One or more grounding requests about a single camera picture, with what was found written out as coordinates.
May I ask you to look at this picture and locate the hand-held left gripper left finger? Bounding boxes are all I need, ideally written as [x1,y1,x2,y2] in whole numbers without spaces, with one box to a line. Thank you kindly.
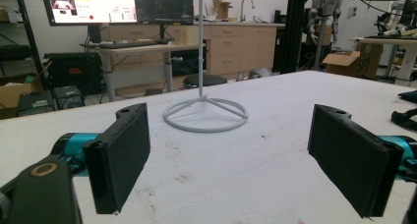
[63,102,151,215]

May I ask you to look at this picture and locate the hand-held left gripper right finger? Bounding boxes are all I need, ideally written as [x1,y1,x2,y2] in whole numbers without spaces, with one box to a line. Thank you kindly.
[307,103,417,218]

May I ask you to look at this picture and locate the white wire display rack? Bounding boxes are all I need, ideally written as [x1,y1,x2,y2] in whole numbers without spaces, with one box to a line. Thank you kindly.
[162,0,249,134]

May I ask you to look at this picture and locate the power supply unit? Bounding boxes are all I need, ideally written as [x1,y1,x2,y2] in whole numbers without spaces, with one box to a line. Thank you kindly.
[16,90,55,117]
[53,84,86,111]

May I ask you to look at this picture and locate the black equipment case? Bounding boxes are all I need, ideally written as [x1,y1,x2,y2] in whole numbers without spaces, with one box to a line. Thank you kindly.
[43,51,104,89]

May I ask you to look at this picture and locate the open cardboard box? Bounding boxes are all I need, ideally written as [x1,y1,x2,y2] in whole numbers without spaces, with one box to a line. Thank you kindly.
[322,42,384,80]

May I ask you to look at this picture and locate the grey-legged wooden desk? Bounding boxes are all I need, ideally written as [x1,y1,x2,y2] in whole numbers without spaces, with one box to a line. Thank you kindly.
[81,41,209,102]

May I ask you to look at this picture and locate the black keyboard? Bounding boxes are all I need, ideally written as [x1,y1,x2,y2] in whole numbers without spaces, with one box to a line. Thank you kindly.
[97,40,166,50]

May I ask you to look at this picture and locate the black round stool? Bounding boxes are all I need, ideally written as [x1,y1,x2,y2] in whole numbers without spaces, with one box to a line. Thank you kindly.
[182,73,229,89]

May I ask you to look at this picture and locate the brown cardboard box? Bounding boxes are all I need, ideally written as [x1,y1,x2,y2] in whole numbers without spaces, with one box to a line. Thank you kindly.
[0,73,44,120]

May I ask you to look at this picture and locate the white side table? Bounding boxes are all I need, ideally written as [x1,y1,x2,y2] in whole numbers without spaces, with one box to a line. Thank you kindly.
[349,36,417,86]

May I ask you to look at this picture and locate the monitor with bright screen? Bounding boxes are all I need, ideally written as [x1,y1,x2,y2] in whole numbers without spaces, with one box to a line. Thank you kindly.
[39,0,139,27]

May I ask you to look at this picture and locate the monitor with dark screen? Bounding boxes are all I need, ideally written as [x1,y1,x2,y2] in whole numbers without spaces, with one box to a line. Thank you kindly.
[133,0,195,26]

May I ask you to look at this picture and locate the wooden cabinet with drawers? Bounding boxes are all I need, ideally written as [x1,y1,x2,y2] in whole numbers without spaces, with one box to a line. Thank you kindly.
[101,21,287,79]

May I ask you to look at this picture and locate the small cardboard box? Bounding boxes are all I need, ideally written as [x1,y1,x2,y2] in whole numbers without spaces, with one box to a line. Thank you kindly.
[211,0,233,21]

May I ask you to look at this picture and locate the metal faucet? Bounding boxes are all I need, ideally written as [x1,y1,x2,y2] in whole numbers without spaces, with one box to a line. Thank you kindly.
[239,0,257,24]

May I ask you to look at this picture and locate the black metal frame with cables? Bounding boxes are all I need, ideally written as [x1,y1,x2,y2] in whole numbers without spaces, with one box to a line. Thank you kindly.
[13,0,47,89]

